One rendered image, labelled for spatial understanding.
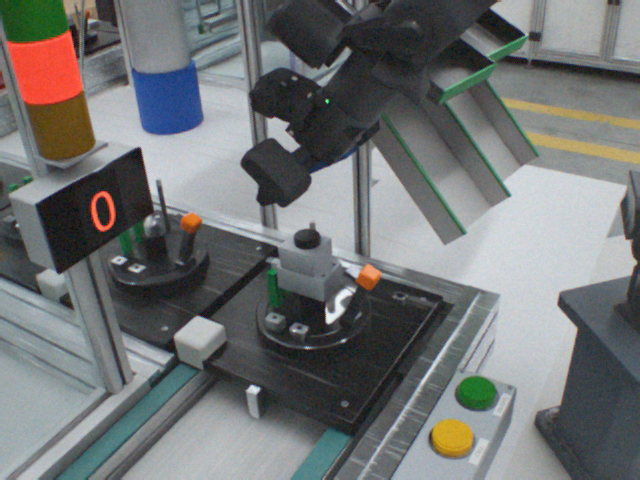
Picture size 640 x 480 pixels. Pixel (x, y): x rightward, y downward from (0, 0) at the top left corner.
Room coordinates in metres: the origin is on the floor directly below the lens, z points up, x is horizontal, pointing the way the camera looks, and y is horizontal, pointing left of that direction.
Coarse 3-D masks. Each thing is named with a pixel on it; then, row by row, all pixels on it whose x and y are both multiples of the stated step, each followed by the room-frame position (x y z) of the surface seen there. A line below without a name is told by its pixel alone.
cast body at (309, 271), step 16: (288, 240) 0.63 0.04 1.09; (304, 240) 0.61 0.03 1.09; (320, 240) 0.62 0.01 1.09; (288, 256) 0.61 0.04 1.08; (304, 256) 0.60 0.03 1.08; (320, 256) 0.61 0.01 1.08; (288, 272) 0.61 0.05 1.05; (304, 272) 0.60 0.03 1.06; (320, 272) 0.61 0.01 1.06; (336, 272) 0.61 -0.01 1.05; (288, 288) 0.62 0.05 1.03; (304, 288) 0.60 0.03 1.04; (320, 288) 0.59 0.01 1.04
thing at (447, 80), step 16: (368, 0) 0.83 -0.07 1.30; (384, 0) 0.97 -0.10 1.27; (448, 48) 0.89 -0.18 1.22; (464, 48) 0.88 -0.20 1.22; (416, 64) 0.83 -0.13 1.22; (432, 64) 0.84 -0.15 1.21; (448, 64) 0.85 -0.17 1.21; (464, 64) 0.86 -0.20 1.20; (480, 64) 0.86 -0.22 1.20; (496, 64) 0.85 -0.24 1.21; (432, 80) 0.77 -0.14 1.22; (448, 80) 0.81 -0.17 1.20; (464, 80) 0.79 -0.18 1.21; (480, 80) 0.83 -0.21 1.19; (432, 96) 0.76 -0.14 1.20; (448, 96) 0.77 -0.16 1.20
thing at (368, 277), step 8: (368, 264) 0.59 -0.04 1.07; (352, 272) 0.59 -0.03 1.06; (360, 272) 0.58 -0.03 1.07; (368, 272) 0.58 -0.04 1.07; (376, 272) 0.58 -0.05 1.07; (360, 280) 0.58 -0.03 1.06; (368, 280) 0.57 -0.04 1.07; (376, 280) 0.57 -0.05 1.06; (360, 288) 0.58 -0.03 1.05; (368, 288) 0.57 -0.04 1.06; (360, 296) 0.58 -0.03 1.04; (352, 304) 0.59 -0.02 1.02; (360, 304) 0.58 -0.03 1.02; (352, 312) 0.59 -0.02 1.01
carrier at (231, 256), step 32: (160, 192) 0.82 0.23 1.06; (160, 224) 0.88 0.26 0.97; (128, 256) 0.76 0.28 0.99; (160, 256) 0.75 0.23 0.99; (192, 256) 0.74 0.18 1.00; (224, 256) 0.78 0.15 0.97; (256, 256) 0.77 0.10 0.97; (128, 288) 0.70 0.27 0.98; (160, 288) 0.69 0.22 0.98; (192, 288) 0.71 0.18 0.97; (224, 288) 0.70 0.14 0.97; (128, 320) 0.64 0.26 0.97; (160, 320) 0.64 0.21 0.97
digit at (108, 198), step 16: (112, 176) 0.53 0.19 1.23; (80, 192) 0.50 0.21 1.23; (96, 192) 0.51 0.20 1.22; (112, 192) 0.53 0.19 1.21; (80, 208) 0.50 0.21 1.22; (96, 208) 0.51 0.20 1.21; (112, 208) 0.52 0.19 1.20; (96, 224) 0.51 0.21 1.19; (112, 224) 0.52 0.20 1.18; (96, 240) 0.50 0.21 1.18
